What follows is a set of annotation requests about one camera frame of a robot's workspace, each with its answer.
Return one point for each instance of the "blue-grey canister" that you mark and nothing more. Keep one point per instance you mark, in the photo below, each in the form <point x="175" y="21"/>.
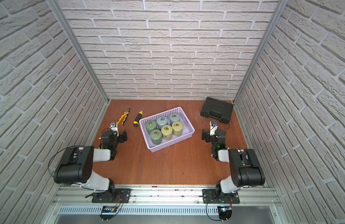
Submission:
<point x="161" y="121"/>
<point x="174" y="117"/>

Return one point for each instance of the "dark green canister back left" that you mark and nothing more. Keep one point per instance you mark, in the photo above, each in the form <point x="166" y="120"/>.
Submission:
<point x="150" y="126"/>

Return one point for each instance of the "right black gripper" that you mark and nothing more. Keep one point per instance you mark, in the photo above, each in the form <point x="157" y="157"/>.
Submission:
<point x="207" y="135"/>

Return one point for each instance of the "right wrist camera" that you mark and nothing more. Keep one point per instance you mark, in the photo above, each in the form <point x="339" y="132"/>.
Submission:
<point x="213" y="125"/>

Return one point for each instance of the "blue-grey canister back middle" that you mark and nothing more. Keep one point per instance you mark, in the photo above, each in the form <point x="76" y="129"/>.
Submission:
<point x="161" y="121"/>

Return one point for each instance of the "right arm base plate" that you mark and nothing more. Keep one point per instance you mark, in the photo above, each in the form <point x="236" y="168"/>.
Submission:
<point x="211" y="196"/>

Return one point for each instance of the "yellow-green canister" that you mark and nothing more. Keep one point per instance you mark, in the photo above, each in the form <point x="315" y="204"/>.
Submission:
<point x="177" y="128"/>
<point x="167" y="132"/>

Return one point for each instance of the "right controller board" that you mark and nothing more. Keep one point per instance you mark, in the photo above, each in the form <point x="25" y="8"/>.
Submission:
<point x="224" y="213"/>

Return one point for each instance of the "blue-grey canister back right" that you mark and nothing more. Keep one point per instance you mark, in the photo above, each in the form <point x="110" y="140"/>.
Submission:
<point x="174" y="117"/>

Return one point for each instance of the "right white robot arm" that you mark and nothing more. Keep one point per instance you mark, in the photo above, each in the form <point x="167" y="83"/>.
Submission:
<point x="245" y="168"/>

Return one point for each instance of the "lavender plastic basket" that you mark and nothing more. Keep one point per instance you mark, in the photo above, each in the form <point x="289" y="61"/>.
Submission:
<point x="188" y="129"/>

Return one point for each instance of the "right aluminium corner post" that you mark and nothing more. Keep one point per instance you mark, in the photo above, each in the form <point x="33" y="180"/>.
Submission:
<point x="264" y="40"/>

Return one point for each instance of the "aluminium corner post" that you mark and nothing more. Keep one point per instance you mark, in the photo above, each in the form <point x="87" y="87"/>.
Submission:
<point x="264" y="40"/>
<point x="58" y="12"/>

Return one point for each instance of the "left aluminium corner post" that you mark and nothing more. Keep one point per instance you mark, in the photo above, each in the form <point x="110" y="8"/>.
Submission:
<point x="58" y="12"/>

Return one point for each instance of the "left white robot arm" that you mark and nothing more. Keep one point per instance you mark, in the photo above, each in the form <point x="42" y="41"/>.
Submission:
<point x="76" y="164"/>

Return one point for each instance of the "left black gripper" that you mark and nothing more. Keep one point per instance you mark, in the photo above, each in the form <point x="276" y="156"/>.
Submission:
<point x="121" y="136"/>

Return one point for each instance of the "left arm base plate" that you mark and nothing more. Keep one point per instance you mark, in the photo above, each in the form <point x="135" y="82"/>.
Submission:
<point x="112" y="196"/>

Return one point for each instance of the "left controller board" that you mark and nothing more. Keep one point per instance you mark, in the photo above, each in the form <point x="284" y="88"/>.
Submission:
<point x="108" y="212"/>

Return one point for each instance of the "black plastic tool case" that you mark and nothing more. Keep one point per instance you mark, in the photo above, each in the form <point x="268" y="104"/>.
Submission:
<point x="217" y="109"/>

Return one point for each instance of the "yellow black pliers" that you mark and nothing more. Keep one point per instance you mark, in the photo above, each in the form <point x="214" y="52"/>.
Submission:
<point x="123" y="117"/>

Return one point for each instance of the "controller board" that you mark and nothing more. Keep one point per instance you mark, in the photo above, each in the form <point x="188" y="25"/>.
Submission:
<point x="108" y="212"/>
<point x="224" y="213"/>

